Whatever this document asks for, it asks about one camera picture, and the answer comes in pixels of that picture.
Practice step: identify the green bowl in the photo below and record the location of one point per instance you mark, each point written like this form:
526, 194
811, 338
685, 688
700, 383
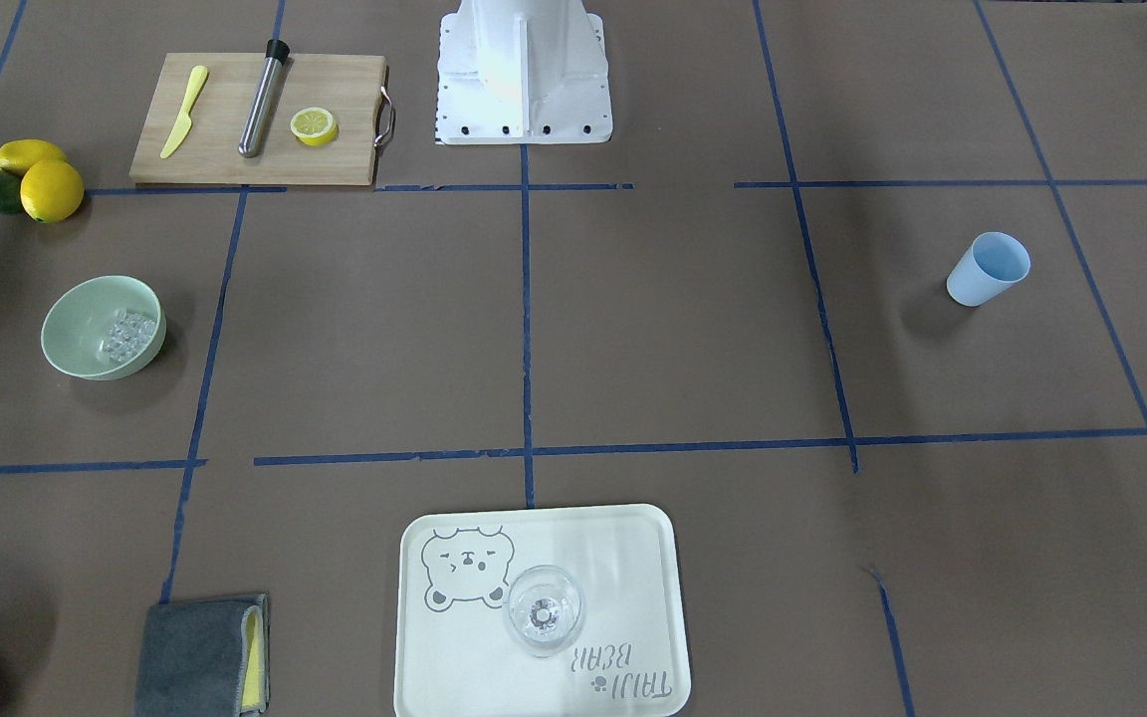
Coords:
76, 322

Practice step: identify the ice cubes in green bowl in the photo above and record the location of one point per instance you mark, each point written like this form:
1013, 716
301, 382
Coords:
127, 336

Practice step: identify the clear wine glass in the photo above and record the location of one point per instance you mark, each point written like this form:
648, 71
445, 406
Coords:
545, 610

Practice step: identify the whole yellow lemon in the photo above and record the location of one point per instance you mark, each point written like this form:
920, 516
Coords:
51, 191

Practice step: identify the wooden cutting board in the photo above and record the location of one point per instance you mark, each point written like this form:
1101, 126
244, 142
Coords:
348, 86

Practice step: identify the grey folded cloth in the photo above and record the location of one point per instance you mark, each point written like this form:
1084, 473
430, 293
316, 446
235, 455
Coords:
204, 657

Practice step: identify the white bear tray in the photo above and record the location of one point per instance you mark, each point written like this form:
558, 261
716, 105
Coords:
455, 656

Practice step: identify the lemon half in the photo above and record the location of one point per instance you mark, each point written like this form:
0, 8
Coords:
314, 126

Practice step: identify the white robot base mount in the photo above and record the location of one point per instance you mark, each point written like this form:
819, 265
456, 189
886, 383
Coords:
522, 72

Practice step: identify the light blue plastic cup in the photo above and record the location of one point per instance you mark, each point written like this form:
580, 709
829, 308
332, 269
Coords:
993, 263

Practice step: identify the yellow plastic knife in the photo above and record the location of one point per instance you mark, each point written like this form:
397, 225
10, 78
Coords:
183, 122

